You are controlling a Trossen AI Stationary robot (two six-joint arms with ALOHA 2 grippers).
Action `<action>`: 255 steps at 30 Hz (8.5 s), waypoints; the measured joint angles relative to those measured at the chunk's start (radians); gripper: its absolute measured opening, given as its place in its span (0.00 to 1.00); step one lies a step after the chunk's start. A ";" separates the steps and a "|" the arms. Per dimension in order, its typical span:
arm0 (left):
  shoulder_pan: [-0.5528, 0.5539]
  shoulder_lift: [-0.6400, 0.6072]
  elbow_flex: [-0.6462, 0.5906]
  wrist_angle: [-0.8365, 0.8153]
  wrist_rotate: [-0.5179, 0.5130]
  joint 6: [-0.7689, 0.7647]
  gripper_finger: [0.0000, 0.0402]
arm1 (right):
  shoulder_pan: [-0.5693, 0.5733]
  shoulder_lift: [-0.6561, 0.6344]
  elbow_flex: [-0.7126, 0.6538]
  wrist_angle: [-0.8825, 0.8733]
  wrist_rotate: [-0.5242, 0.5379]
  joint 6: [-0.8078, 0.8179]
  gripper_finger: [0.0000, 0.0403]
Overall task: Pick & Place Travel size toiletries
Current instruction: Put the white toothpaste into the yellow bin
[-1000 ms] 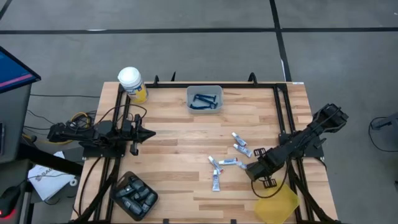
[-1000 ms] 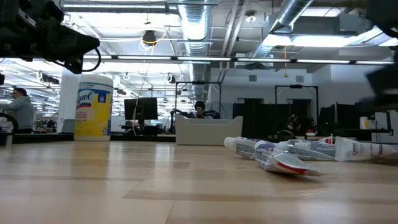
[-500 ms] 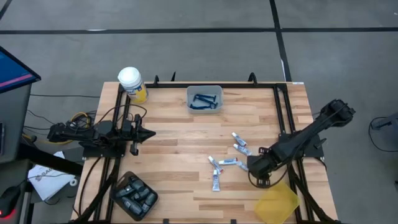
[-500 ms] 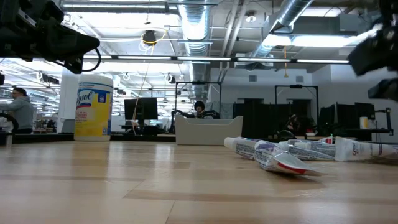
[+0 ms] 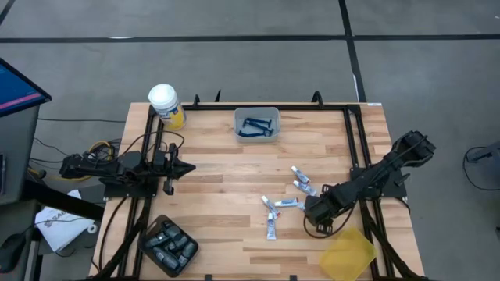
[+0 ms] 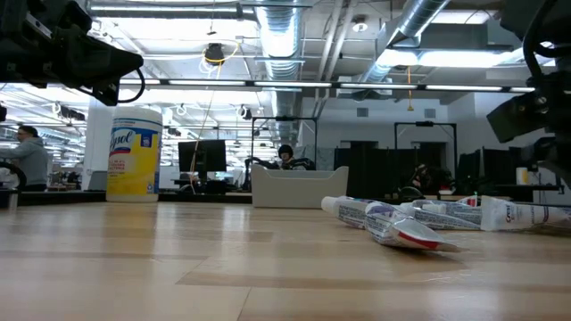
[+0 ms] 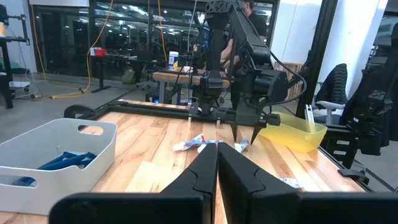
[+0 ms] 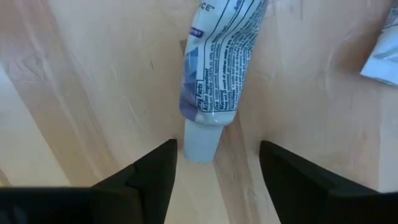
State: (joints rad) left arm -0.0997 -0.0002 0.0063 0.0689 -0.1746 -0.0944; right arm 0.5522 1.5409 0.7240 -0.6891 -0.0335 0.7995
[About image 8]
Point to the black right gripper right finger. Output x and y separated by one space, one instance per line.
304 193

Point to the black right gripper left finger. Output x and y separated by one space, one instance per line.
140 193

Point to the white travel toothpaste tube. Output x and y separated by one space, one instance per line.
217 62
385 56

